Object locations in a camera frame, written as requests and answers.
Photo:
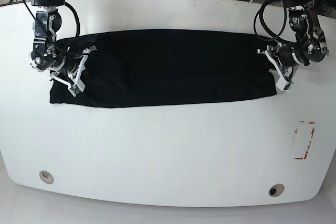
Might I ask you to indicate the right table grommet hole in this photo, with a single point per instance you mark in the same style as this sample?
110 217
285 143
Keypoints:
276 190

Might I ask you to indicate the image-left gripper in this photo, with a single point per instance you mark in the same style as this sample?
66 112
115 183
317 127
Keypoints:
70 73

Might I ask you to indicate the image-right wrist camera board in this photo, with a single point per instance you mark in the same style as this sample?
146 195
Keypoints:
282 83

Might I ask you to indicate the black t-shirt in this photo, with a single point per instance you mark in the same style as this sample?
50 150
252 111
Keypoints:
154 67

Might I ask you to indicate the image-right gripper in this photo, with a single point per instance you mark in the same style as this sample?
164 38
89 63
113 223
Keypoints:
282 60

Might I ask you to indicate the left table grommet hole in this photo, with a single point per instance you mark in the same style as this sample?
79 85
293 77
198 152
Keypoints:
46 177

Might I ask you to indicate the red tape rectangle marking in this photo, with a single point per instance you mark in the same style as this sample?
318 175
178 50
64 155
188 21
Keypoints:
302 139

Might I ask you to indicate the table grommet hole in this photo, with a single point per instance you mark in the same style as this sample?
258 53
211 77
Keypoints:
46 177
276 190

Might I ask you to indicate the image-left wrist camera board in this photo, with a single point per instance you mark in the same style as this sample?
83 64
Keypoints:
76 88

